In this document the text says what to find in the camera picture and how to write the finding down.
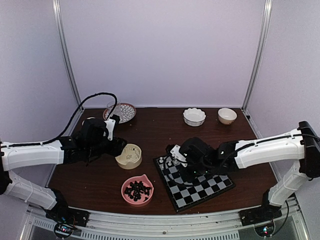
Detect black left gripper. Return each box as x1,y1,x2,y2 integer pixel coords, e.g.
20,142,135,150
86,135,127,159

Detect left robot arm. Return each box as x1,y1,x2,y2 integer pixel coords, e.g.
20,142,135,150
0,115,127,222

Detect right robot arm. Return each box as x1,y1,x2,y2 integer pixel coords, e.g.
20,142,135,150
166,121,320,221

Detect black chess pieces pile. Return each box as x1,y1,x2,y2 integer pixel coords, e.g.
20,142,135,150
124,181,152,202

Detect clear glass tumbler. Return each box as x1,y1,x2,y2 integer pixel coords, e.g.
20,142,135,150
105,101,122,117

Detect black and white chessboard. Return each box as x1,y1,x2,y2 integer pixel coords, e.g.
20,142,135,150
153,156,236,213

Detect patterned saucer plate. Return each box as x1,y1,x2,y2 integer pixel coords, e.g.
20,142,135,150
102,102,137,124

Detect cream bowl with spout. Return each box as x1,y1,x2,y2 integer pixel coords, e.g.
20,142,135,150
115,143,143,170

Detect white scalloped bowl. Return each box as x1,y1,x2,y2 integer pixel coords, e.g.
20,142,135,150
182,108,207,127

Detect small cream bowl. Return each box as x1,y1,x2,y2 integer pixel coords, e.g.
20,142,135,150
217,108,238,125

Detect pink bowl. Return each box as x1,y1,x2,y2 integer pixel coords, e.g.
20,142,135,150
121,174,154,207

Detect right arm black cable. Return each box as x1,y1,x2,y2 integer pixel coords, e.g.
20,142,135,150
162,132,320,226

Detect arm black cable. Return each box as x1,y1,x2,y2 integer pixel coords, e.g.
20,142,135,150
0,91,118,148
162,132,320,226

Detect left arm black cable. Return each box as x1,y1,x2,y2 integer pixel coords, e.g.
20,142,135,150
0,91,118,148

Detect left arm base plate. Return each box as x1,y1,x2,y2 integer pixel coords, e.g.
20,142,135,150
43,205,90,227

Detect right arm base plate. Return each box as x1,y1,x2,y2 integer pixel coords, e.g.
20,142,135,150
239,204,282,226

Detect aluminium front rail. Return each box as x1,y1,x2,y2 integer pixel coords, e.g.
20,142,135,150
17,197,311,240

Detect aluminium frame post left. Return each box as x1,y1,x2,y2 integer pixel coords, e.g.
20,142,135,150
52,0,81,105

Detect aluminium frame post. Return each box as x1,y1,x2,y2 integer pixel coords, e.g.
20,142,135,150
241,0,273,113
52,0,81,105

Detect aluminium frame post right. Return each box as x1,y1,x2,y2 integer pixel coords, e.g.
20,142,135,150
241,0,273,113

